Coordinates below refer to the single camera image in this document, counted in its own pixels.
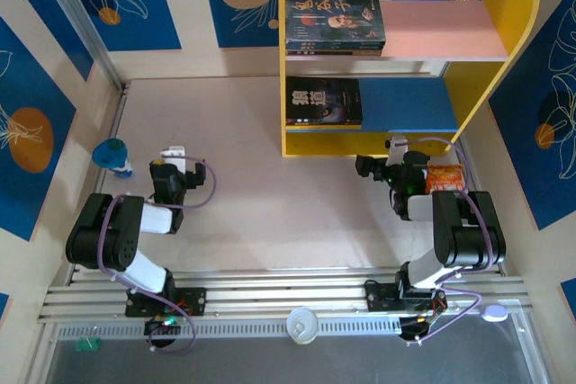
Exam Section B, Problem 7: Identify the dark blue wolf book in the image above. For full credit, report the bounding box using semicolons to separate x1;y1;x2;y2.
285;76;364;124

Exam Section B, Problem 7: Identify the dark blue portrait book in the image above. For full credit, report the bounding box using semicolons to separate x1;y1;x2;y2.
286;41;386;53
285;0;387;48

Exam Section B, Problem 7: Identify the orange snack packet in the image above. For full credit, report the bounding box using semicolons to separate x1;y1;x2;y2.
425;163;464;194

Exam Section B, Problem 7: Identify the blue plastic cup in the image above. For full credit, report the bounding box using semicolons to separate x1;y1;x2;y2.
92;138;134;180

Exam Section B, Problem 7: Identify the white table mat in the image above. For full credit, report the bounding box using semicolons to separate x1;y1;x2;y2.
83;76;491;275

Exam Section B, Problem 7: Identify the yellow pink blue bookshelf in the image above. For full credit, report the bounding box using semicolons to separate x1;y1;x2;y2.
277;0;541;159

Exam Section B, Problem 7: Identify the left black adapter board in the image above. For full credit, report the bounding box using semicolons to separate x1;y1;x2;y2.
143;317;181;336

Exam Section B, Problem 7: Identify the black adapter board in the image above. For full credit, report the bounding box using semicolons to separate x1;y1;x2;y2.
398;314;436;341
143;317;181;336

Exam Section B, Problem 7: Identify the right black adapter board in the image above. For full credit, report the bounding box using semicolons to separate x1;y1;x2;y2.
398;314;436;341

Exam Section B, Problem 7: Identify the white paper cup lid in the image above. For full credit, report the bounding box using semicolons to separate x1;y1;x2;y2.
285;306;320;345

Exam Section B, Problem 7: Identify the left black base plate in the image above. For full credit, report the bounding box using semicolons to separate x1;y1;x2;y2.
124;285;208;318

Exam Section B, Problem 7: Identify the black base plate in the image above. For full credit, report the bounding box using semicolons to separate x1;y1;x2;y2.
124;285;208;318
364;280;447;313

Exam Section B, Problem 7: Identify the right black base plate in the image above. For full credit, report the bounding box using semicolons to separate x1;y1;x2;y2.
364;280;447;313

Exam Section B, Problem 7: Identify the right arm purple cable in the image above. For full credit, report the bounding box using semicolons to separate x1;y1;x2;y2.
402;136;494;347

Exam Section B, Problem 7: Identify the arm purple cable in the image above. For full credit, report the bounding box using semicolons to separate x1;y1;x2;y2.
402;136;494;347
98;155;220;356

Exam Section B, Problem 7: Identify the aluminium rail frame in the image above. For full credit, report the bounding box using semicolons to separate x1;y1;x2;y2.
38;266;535;326

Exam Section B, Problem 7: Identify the grey slotted cable duct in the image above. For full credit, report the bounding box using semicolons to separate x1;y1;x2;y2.
56;319;527;341

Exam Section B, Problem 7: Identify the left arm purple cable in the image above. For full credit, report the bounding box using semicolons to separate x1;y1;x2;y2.
98;155;220;356

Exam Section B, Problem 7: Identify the aluminium corner post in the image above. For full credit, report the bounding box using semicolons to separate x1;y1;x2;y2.
33;0;126;91

